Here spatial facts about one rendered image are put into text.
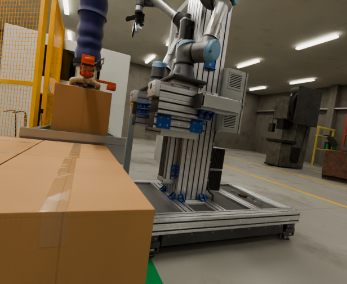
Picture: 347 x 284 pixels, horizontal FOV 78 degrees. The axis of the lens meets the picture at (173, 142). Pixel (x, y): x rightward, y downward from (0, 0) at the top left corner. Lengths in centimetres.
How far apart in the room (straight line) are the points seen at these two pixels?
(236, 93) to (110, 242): 143
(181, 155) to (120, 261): 110
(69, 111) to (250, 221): 151
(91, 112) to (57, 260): 137
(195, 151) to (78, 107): 93
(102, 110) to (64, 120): 28
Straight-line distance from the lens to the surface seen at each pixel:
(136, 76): 1210
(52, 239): 50
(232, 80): 170
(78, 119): 177
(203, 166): 163
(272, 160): 777
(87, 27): 211
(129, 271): 56
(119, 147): 173
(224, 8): 153
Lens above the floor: 73
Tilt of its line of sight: 3 degrees down
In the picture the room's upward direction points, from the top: 8 degrees clockwise
